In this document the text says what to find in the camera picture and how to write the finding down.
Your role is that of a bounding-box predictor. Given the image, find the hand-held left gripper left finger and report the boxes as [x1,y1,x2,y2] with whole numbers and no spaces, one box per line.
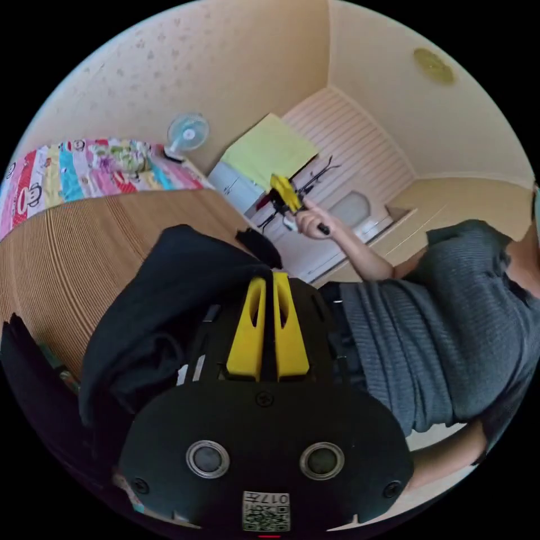
[226,278,268,381]

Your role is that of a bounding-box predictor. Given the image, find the bed with woven mat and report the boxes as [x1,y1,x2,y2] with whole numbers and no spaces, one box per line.
[0,137,264,395]

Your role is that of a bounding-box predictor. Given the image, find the person's left forearm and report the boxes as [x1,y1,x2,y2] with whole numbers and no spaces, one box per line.
[404,421,487,495]

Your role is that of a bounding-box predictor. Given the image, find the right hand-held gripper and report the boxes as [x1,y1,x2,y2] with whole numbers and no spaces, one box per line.
[264,173,305,227]

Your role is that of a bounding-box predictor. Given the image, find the person's body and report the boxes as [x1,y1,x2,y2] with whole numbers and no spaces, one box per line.
[319,179,540,470]

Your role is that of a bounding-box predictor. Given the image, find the round golden wall clock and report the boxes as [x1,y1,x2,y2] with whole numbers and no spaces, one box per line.
[413,47,456,86]

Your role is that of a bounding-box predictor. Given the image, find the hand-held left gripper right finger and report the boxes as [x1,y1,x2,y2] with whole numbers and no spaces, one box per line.
[273,272,309,377]

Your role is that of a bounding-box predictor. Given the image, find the black pants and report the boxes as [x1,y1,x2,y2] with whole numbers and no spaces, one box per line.
[0,223,284,522]

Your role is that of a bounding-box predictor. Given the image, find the person's right forearm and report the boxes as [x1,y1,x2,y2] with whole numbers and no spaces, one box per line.
[325,218,398,282]

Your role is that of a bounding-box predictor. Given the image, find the white and blue fan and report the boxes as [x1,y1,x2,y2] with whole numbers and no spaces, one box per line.
[163,111,210,164]

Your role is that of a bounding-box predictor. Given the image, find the floral pillow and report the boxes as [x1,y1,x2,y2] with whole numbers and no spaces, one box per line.
[89,139,154,173]

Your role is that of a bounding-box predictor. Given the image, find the person's right hand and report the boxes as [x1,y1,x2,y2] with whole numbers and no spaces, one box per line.
[295,199,335,240]

